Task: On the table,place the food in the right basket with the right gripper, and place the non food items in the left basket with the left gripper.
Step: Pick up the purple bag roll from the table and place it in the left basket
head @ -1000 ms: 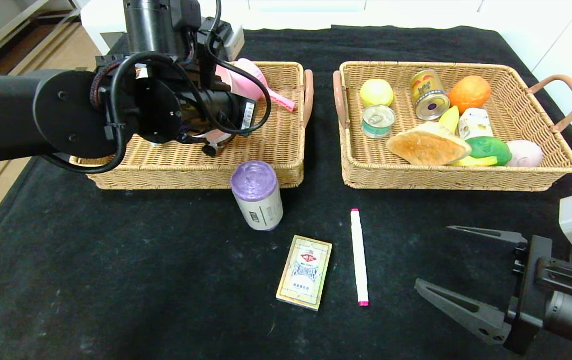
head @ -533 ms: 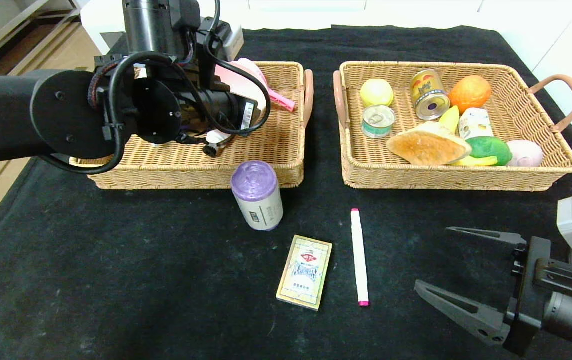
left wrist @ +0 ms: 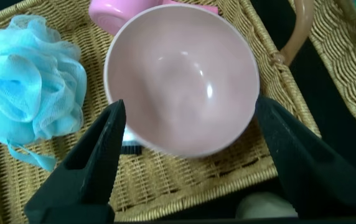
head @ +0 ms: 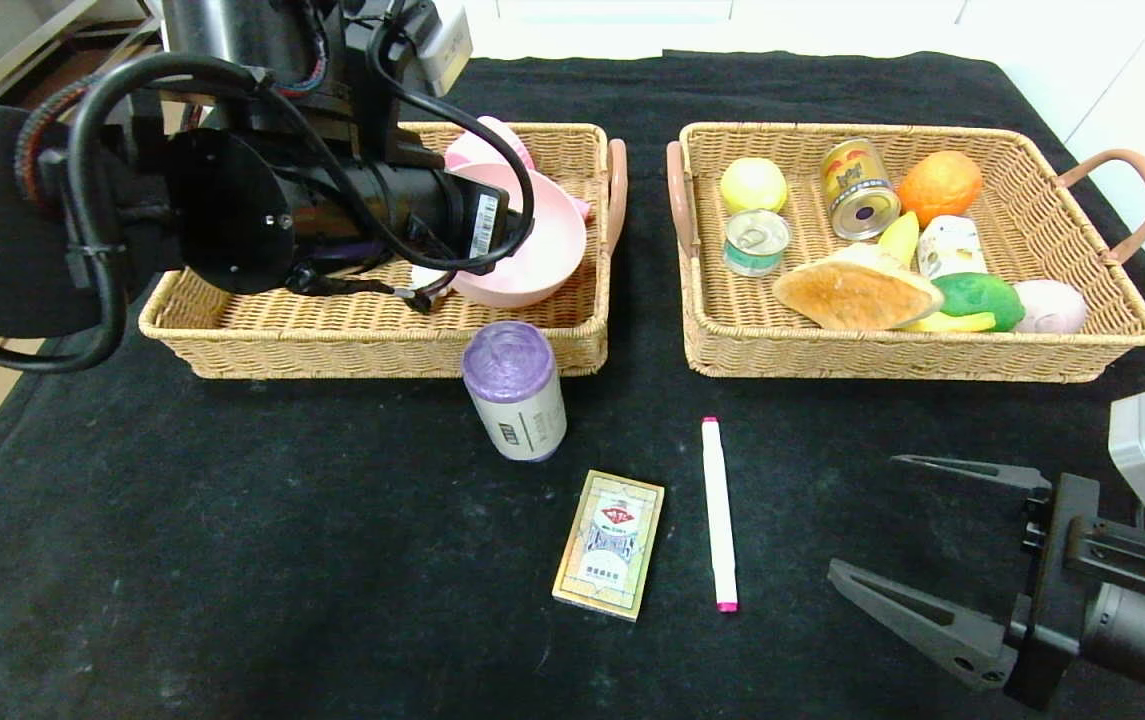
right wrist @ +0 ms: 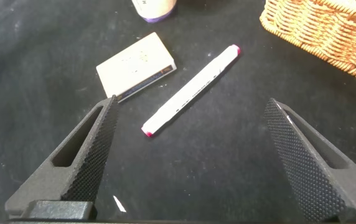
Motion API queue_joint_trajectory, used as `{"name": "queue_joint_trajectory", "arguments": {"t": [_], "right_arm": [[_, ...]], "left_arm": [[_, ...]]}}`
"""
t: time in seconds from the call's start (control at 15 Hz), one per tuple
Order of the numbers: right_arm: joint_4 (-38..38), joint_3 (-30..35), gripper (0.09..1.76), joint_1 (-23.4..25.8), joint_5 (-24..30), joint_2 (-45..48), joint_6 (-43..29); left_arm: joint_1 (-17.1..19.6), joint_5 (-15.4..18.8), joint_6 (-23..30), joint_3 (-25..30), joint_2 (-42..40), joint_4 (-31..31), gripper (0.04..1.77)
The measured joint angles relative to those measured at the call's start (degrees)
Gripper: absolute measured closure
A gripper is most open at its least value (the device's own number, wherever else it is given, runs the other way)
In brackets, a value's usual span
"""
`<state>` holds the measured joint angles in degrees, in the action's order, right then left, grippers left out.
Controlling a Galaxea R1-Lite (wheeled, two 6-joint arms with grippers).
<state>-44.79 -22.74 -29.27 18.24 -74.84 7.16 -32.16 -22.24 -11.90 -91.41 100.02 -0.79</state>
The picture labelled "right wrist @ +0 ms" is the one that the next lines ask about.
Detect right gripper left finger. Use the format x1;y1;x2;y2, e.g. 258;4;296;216
4;95;119;220

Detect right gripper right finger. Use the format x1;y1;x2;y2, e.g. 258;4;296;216
263;98;356;223

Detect purple lidded bag roll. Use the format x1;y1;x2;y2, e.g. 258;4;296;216
131;0;178;24

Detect black tablecloth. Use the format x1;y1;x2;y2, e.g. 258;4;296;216
0;0;356;224

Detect playing card box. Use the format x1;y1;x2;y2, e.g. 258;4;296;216
96;32;177;103

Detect white marker pink ends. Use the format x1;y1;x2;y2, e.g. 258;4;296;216
141;44;241;138

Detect wicker basket with handles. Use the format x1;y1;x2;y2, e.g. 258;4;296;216
259;0;356;88

